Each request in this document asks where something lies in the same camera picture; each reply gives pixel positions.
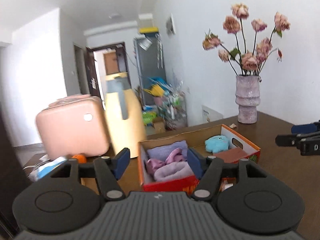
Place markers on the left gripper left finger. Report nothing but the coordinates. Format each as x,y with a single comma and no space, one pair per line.
116,166

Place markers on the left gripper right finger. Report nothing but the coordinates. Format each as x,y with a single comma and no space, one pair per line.
200,164

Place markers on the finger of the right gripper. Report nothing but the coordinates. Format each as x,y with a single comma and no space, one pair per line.
305,128

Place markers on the purple fluffy plush cloth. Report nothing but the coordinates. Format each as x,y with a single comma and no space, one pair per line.
173,171

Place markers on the blue plush toy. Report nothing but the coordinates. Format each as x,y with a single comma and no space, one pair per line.
217,144

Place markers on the small white sponge block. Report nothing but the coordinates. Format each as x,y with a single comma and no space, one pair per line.
226,186

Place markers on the layered cake sponge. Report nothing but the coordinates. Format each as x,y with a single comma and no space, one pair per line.
232,156

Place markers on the lavender knitted cloth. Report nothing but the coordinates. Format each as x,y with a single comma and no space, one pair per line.
162,152

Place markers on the red cardboard box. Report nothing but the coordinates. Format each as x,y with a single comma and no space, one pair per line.
195,140

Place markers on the orange fruit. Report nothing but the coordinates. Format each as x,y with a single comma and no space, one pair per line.
80,158

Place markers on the yellow thermos jug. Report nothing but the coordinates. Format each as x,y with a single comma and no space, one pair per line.
124,115

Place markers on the white board on floor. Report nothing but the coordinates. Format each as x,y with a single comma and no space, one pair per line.
210,115

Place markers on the pink mini suitcase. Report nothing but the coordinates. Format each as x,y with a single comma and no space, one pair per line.
74,125

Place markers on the cluttered storage rack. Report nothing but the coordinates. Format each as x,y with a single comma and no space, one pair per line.
170,103

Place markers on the purple textured vase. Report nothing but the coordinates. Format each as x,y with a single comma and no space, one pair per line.
247,97

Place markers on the blue white package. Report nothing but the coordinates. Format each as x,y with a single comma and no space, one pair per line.
45,166

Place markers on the dried pink roses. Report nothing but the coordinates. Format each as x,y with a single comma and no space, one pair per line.
249,55

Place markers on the brown wooden door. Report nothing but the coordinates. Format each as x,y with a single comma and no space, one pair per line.
111,63

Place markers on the grey refrigerator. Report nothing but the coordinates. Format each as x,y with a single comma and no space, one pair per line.
150,63

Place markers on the black paper bag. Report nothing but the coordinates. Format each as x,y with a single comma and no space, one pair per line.
13,182

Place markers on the yellow box on fridge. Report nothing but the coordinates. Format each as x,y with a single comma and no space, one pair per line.
148,30

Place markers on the wall electrical panel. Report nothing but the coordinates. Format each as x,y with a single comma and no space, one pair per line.
170,26

